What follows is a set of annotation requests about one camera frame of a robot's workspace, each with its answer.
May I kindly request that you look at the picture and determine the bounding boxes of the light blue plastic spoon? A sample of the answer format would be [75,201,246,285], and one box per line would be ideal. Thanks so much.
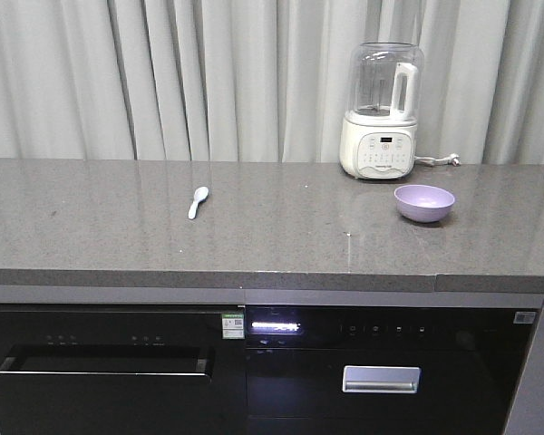
[188,186,209,220]

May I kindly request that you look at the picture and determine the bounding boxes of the purple plastic bowl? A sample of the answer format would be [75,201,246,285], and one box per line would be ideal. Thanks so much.
[393,185,455,223]

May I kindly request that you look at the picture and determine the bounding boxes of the green white energy label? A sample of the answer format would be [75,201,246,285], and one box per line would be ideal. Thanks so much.
[221,313,245,340]

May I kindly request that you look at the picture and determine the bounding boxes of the white blender with clear jar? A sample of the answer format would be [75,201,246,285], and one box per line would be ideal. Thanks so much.
[339,43,424,179]

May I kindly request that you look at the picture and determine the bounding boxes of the black built-in appliance right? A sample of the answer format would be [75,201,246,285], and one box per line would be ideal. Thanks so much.
[246,305,538,434]

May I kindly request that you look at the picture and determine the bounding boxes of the grey pleated curtain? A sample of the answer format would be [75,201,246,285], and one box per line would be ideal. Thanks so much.
[0,1,544,164]

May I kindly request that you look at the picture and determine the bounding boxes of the black built-in dishwasher left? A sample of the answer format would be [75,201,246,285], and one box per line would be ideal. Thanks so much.
[0,305,247,434]

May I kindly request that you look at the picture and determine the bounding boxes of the silver appliance door handle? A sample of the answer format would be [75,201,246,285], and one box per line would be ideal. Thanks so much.
[342,365,422,394]

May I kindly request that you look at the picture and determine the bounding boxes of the white blender power cable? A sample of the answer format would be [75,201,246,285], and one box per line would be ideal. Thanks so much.
[413,151,461,168]

